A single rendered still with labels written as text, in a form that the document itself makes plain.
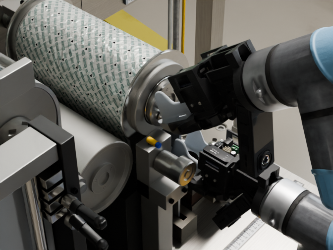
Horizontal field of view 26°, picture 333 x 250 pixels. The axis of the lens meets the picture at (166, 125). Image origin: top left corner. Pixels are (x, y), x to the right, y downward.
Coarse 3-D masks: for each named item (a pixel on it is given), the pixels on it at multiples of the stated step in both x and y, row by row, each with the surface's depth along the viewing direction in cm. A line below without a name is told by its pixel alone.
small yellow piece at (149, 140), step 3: (147, 138) 100; (150, 138) 100; (153, 138) 100; (147, 141) 100; (150, 141) 100; (153, 141) 100; (156, 141) 100; (153, 144) 100; (156, 144) 100; (159, 144) 99; (159, 147) 100
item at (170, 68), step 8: (32, 8) 112; (24, 16) 112; (160, 64) 101; (168, 64) 101; (176, 64) 103; (152, 72) 100; (160, 72) 101; (168, 72) 102; (176, 72) 104; (144, 80) 100; (152, 80) 100; (144, 88) 99; (152, 88) 101; (136, 96) 100; (144, 96) 100; (136, 104) 100; (144, 104) 101; (136, 112) 100; (136, 120) 101; (144, 120) 103; (136, 128) 103; (144, 128) 104; (152, 128) 106; (160, 128) 107
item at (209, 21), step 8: (200, 0) 201; (208, 0) 199; (216, 0) 199; (224, 0) 203; (200, 8) 203; (208, 8) 201; (216, 8) 201; (200, 16) 205; (208, 16) 202; (216, 16) 203; (200, 24) 206; (208, 24) 204; (216, 24) 205; (200, 32) 208; (208, 32) 206; (216, 32) 207; (200, 40) 210; (208, 40) 207; (216, 40) 209; (200, 48) 212; (208, 48) 209; (200, 56) 213
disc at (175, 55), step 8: (160, 56) 100; (168, 56) 102; (176, 56) 104; (184, 56) 105; (144, 64) 99; (152, 64) 100; (184, 64) 106; (144, 72) 99; (136, 80) 99; (128, 88) 98; (136, 88) 99; (128, 96) 99; (128, 104) 100; (128, 112) 101; (120, 120) 100; (128, 120) 101; (128, 128) 102; (128, 136) 103; (136, 136) 105; (144, 136) 107
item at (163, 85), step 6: (162, 78) 102; (156, 84) 101; (162, 84) 101; (168, 84) 102; (156, 90) 101; (162, 90) 101; (168, 90) 102; (150, 96) 101; (168, 96) 103; (174, 96) 105; (150, 102) 101; (144, 108) 102; (150, 108) 101; (156, 108) 102; (144, 114) 102; (150, 114) 102; (156, 114) 102; (150, 120) 102; (156, 120) 103
